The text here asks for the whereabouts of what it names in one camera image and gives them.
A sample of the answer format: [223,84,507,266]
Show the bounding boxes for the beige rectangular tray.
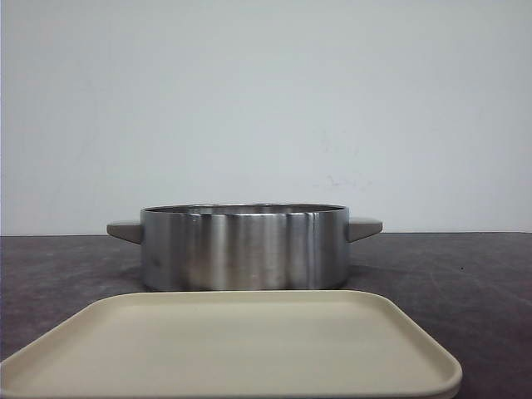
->
[1,290,462,398]

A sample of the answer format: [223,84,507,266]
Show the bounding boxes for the stainless steel steamer pot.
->
[106,204,383,292]

